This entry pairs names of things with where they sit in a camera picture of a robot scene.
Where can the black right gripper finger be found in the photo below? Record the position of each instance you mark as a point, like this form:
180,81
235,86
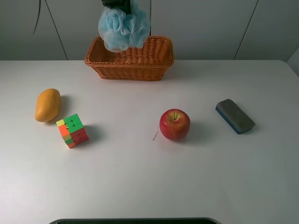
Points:
123,5

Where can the light blue mesh bath sponge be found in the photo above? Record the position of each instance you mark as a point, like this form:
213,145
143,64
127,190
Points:
121,31

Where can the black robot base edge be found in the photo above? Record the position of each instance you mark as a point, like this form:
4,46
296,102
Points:
201,220

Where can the woven orange wicker basket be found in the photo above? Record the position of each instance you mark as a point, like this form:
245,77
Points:
146,64

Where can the red apple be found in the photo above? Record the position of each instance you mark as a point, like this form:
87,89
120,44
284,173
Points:
174,124

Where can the yellow orange mango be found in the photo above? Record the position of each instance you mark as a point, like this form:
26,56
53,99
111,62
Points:
48,105

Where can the multicoloured puzzle cube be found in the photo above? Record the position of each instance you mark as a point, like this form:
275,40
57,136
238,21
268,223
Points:
72,130

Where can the grey blue whiteboard eraser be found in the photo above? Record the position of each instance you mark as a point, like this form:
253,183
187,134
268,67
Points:
239,121

